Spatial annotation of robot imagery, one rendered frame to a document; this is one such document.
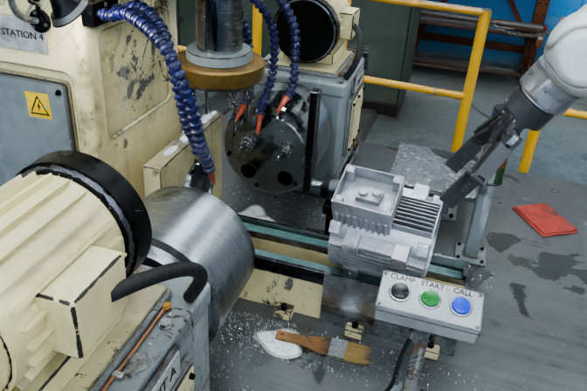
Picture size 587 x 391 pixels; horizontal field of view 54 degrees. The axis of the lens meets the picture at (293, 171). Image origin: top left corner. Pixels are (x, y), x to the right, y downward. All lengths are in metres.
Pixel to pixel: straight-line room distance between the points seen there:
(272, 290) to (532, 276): 0.67
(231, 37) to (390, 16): 3.14
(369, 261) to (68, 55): 0.69
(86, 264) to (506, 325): 1.01
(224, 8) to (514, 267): 0.98
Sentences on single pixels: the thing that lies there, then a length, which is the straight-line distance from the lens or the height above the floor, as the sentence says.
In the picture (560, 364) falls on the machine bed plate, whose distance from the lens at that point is 1.38.
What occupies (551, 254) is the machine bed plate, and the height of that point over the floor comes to 0.80.
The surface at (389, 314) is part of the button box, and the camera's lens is 1.00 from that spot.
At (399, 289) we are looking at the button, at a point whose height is 1.07.
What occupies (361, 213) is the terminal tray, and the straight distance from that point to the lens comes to 1.12.
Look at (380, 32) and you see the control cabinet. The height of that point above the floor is 0.63.
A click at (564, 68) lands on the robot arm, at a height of 1.49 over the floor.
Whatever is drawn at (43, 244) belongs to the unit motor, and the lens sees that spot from 0.63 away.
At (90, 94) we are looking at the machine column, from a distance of 1.13.
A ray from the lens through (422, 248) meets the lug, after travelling 1.13.
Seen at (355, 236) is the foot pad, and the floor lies 1.04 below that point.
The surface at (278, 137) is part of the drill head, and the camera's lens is 1.42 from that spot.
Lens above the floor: 1.69
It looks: 29 degrees down
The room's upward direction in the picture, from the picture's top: 4 degrees clockwise
